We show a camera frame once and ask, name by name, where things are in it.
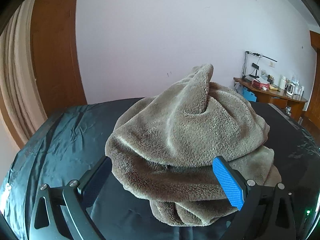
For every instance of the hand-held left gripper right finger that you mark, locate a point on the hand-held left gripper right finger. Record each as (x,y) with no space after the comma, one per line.
(228,185)

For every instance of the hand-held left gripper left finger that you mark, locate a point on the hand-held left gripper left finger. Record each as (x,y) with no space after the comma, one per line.
(95,180)

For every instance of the taupe fleece garment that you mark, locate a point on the taupe fleece garment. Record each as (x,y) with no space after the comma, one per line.
(175,130)

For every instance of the teal bed cover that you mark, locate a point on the teal bed cover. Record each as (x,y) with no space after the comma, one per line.
(62,135)

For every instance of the wooden desk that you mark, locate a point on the wooden desk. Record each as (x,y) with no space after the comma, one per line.
(275,93)

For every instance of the red box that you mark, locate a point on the red box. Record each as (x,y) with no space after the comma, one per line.
(260,83)

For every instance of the glass kettle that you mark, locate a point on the glass kettle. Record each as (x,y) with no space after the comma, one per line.
(290,89)

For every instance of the white thermos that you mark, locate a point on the white thermos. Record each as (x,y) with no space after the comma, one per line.
(283,83)

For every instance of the black desk lamp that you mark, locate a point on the black desk lamp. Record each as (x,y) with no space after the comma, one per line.
(244,65)

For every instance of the black phone holder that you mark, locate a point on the black phone holder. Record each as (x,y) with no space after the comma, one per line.
(255,66)

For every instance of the beige curtain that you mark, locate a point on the beige curtain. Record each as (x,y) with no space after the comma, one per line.
(15,80)

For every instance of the brown wooden panel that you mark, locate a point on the brown wooden panel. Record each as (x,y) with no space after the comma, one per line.
(57,55)

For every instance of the white wall socket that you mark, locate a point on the white wall socket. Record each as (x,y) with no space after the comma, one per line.
(272,64)

